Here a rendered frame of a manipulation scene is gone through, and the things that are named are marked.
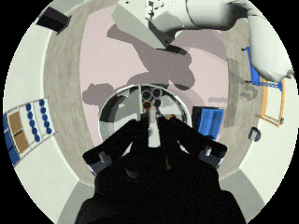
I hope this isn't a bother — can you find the blue crate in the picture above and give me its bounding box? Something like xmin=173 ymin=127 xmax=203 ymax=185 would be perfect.
xmin=194 ymin=107 xmax=224 ymax=140

